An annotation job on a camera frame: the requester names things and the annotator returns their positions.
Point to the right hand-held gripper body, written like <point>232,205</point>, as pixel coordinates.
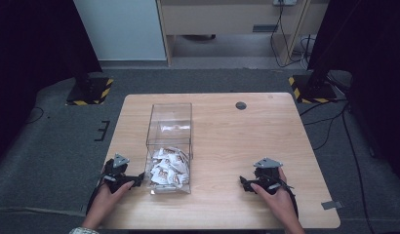
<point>268,177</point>

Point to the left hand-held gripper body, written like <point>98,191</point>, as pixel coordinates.
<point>118,172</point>

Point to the pile of white sachets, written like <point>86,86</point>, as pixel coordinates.
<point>168,170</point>

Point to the clear plastic box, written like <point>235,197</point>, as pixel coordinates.
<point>169,123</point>

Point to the person's right hand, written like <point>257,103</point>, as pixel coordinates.
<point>281,203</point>

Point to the person's left hand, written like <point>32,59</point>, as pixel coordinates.
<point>107,203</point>

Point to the grey tape piece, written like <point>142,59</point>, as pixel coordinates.
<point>331,205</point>

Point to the grey table grommet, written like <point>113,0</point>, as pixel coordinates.
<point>241,105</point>

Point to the black striped stand base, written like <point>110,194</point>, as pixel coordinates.
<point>90,92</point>
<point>315,91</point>

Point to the dark curtain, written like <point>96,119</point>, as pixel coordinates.
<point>370,65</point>
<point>32,65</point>

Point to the white cabinet panel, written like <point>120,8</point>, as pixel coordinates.
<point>120,29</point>

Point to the light wooden desk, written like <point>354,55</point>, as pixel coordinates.
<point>220,19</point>

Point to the white power strip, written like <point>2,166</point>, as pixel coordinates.
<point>285,2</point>

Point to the black stand post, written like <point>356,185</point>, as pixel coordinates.
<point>84,70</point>
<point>320,70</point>

